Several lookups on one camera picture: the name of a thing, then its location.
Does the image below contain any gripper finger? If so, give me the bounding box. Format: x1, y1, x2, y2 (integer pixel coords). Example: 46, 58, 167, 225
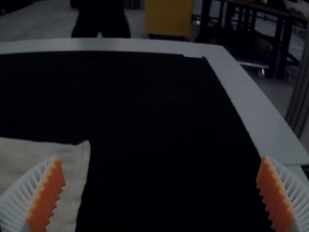
255, 155, 309, 232
0, 155, 67, 232

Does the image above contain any pale towel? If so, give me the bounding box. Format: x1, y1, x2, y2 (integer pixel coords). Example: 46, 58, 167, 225
0, 137, 92, 232

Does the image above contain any black mat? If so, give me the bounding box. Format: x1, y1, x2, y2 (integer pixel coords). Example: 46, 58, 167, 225
0, 51, 272, 232

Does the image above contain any yellow wheeled cabinet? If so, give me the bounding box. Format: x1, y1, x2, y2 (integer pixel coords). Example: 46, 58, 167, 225
144, 0, 194, 38

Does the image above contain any aluminium frame post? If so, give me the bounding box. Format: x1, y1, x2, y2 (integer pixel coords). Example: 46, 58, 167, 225
286, 23, 309, 138

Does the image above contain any blue metal frame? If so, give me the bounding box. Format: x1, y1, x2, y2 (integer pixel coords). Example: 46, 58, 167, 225
200, 0, 300, 78

